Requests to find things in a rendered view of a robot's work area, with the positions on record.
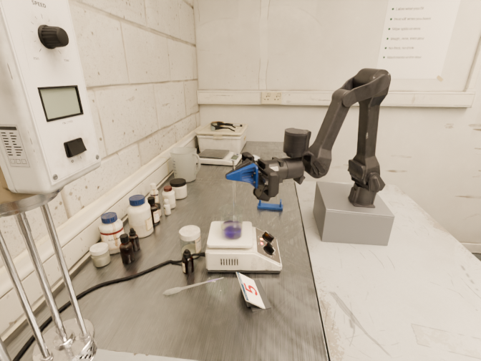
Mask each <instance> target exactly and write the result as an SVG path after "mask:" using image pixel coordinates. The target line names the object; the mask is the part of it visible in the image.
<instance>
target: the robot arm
mask: <svg viewBox="0 0 481 361"><path fill-rule="evenodd" d="M390 83H391V74H390V73H389V72H388V71H387V70H385V69H374V68H363V69H361V70H360V71H358V73H357V74H356V75H355V76H353V77H352V78H350V79H348V80H347V81H346V82H345V83H344V84H343V85H342V87H340V88H339V89H337V90H336V91H334V93H333V94H332V96H331V103H330V105H329V108H328V110H327V112H326V115H325V117H324V120H323V122H322V124H321V127H320V129H319V132H318V135H317V136H316V139H315V141H314V143H313V144H312V145H311V146H310V147H309V141H310V138H311V131H309V130H302V129H296V128H294V127H290V128H286V129H285V133H284V141H283V152H284V153H286V155H287V156H288V157H290V158H279V159H278V158H277V157H272V160H263V159H261V158H259V159H258V163H257V162H256V161H255V157H254V156H253V155H251V154H250V153H249V152H244V153H242V163H241V164H240V165H239V166H237V167H235V171H234V172H233V170H231V171H229V172H228V173H226V174H225V178H226V179H227V180H232V181H241V182H246V183H250V184H251V185H252V186H253V187H255V188H254V189H253V195H254V196H255V197H256V198H257V199H258V200H262V201H269V200H270V198H272V197H276V195H277V194H278V191H279V184H280V183H282V182H283V180H286V179H291V178H292V179H293V180H294V181H296V182H297V183H298V184H299V185H301V184H302V183H303V180H304V179H305V178H306V177H305V176H304V171H306V172H307V173H308V174H309V175H310V176H311V177H313V178H321V177H323V176H325V175H326V174H327V173H328V171H329V168H330V165H331V161H332V155H331V151H332V148H333V145H334V143H335V141H336V138H337V136H338V134H339V131H340V129H341V126H342V125H343V123H344V120H345V118H346V115H347V113H348V111H349V108H350V107H351V106H352V105H353V104H355V103H357V102H358V103H359V125H358V137H357V149H356V155H355V156H354V158H353V159H350V160H349V161H348V162H349V168H348V170H347V171H349V174H350V176H351V180H352V181H354V186H353V187H351V191H350V194H349V199H350V201H351V202H352V204H353V205H354V206H355V207H364V208H375V207H376V206H375V205H374V200H375V198H376V193H378V192H379V191H382V190H383V188H384V187H385V185H386V184H385V183H384V181H383V180H382V178H381V177H380V164H379V162H378V160H377V158H376V154H375V153H376V139H377V132H378V124H379V110H380V104H381V103H382V102H383V100H384V98H385V97H386V96H387V95H388V91H389V86H390Z"/></svg>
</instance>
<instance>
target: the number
mask: <svg viewBox="0 0 481 361"><path fill-rule="evenodd" d="M240 277H241V279H242V282H243V286H244V288H245V291H246V294H247V296H248V300H250V301H252V302H255V303H256V304H259V305H261V306H263V305H262V303H261V300H260V297H259V295H258V292H257V290H256V288H255V285H254V283H253V280H252V279H249V278H248V277H246V276H243V275H242V274H240Z"/></svg>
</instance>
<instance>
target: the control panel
mask: <svg viewBox="0 0 481 361"><path fill-rule="evenodd" d="M263 233H264V232H263V231H261V230H259V229H257V228H256V242H257V252H258V253H260V254H262V255H264V256H266V257H268V258H270V259H272V260H274V261H276V262H278V263H281V260H280V256H279V252H278V245H277V241H276V238H275V237H274V239H273V240H272V242H271V245H272V246H273V248H274V249H275V250H276V251H275V252H274V254H273V255H272V256H271V255H269V254H267V253H266V252H265V251H264V250H263V247H264V246H265V245H266V244H267V243H268V242H266V241H265V240H264V239H263V238H262V235H263ZM261 238H262V239H263V240H261ZM261 242H262V243H263V244H261Z"/></svg>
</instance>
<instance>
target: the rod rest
mask: <svg viewBox="0 0 481 361"><path fill-rule="evenodd" d="M281 200H282V199H280V204H273V203H261V200H259V203H258V206H257V208H261V209H270V210H279V211H282V210H283V205H282V204H281Z"/></svg>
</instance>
